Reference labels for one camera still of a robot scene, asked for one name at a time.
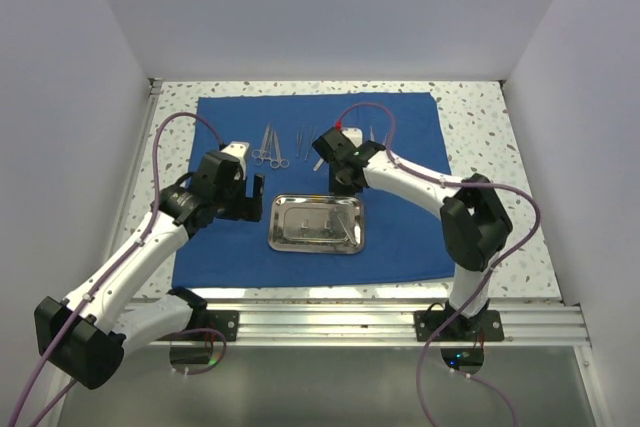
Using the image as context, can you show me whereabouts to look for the steel scalpel handle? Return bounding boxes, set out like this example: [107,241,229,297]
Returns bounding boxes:
[313,158,324,172]

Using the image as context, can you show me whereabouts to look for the stainless steel instrument tray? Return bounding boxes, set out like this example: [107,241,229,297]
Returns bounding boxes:
[268,194,365,255]

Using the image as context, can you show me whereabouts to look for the steel surgical scissors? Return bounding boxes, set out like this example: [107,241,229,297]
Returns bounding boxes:
[252,123,272,166]

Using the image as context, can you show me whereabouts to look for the blue surgical drape cloth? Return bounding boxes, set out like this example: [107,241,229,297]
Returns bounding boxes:
[173,93,454,288]

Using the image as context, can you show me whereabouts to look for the steel forceps with ring handles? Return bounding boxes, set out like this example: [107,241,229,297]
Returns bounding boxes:
[269,131,289,169]

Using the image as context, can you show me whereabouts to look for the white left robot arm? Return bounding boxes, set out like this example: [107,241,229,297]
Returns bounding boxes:
[34,141,264,390]

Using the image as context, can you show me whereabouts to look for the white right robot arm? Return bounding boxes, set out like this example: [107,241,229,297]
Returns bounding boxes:
[312,127,513,340]

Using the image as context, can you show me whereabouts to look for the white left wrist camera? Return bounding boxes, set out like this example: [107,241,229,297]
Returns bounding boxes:
[222,141,250,171]

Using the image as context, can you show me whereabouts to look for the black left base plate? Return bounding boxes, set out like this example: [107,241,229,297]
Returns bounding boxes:
[159,310,240,342]

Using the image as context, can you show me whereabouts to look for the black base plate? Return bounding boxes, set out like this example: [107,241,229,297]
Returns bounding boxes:
[413,302,505,342]
[159,310,240,342]

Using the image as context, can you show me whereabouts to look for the left side aluminium rail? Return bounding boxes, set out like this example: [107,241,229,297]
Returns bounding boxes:
[107,78,164,254]

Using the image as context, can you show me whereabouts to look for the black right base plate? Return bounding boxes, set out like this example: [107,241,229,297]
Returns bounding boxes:
[413,302,505,342]

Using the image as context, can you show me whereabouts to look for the aluminium frame rail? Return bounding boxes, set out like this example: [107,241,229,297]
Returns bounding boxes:
[64,296,591,348]

